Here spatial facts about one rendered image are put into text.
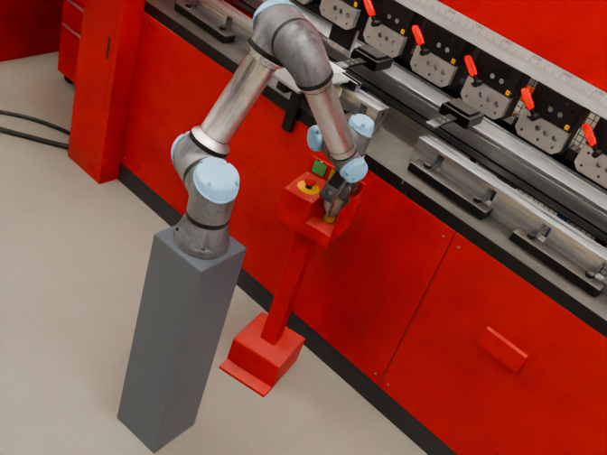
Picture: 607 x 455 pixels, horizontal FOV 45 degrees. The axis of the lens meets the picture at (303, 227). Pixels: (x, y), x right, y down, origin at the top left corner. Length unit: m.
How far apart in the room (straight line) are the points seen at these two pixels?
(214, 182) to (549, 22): 1.02
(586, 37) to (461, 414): 1.27
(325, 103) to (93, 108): 1.70
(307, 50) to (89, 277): 1.55
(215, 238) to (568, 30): 1.10
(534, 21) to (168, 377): 1.44
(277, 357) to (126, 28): 1.44
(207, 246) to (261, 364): 0.85
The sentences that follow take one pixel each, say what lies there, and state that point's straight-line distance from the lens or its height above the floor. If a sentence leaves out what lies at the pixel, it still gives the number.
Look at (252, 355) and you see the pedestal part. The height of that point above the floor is 0.10.
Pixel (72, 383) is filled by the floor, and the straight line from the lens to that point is 2.61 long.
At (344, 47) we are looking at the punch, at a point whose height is 1.09.
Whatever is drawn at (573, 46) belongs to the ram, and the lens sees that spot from 2.17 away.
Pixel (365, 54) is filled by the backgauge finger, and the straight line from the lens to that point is 2.78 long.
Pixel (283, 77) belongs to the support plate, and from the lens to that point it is 2.45.
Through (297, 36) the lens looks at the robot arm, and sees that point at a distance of 1.76.
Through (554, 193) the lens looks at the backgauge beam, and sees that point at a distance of 2.56.
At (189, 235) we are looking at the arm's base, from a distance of 1.92.
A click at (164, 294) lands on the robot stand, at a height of 0.62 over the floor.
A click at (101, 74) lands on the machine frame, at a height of 0.52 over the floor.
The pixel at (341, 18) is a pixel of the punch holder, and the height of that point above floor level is 1.19.
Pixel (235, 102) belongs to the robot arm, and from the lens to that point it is 1.89.
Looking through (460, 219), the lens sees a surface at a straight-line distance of 2.30.
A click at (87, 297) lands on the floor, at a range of 2.90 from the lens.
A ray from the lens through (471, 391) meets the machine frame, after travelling 2.53.
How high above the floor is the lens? 2.00
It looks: 35 degrees down
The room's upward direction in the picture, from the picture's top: 19 degrees clockwise
